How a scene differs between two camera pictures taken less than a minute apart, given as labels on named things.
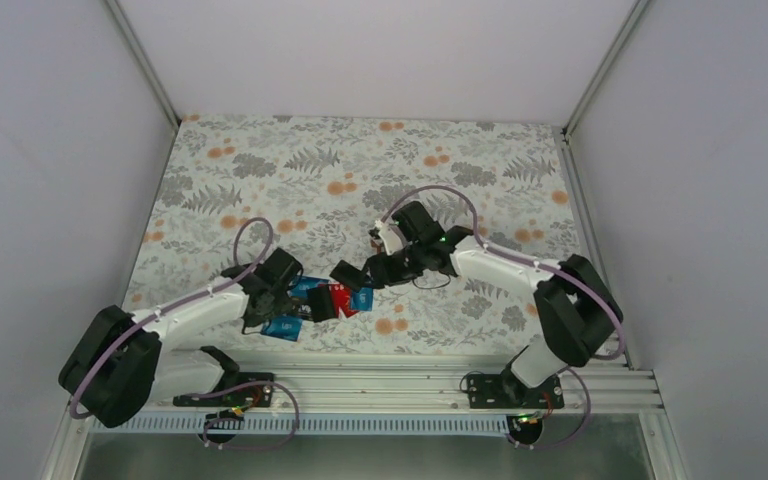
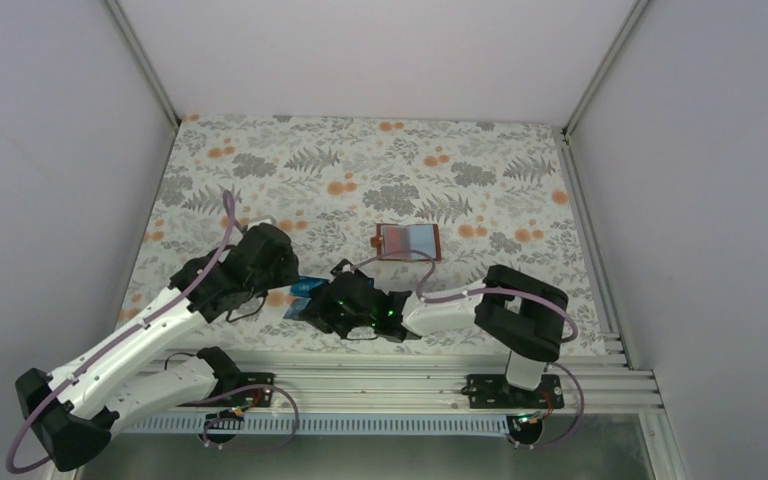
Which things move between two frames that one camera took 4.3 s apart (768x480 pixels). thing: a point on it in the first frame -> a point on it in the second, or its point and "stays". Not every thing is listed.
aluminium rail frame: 590,381 stays
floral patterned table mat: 320,184 stays
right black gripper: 382,273 -> 318,314
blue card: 283,327 -> 296,305
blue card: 299,285 stays
